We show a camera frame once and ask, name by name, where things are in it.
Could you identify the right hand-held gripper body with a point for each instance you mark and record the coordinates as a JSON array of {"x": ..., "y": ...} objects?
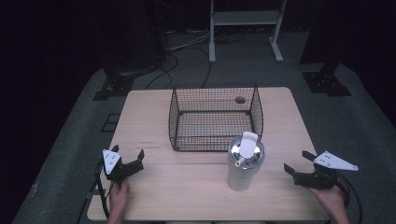
[{"x": 323, "y": 178}]

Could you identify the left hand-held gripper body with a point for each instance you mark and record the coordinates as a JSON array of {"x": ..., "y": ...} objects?
[{"x": 115, "y": 169}]

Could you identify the white tumbler with lid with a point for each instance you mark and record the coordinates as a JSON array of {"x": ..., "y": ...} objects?
[{"x": 239, "y": 177}]

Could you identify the person's right hand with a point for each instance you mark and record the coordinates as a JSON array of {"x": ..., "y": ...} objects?
[{"x": 330, "y": 202}]

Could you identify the person's left hand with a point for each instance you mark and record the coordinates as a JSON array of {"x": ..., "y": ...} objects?
[{"x": 118, "y": 197}]

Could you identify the dark floor hatch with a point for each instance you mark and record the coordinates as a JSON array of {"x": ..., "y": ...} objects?
[{"x": 111, "y": 122}]

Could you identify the black stand base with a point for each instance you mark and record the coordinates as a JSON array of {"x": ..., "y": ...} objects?
[
  {"x": 116, "y": 84},
  {"x": 327, "y": 82}
]

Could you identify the white metal desk frame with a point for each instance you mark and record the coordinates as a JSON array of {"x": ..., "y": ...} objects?
[{"x": 246, "y": 18}]

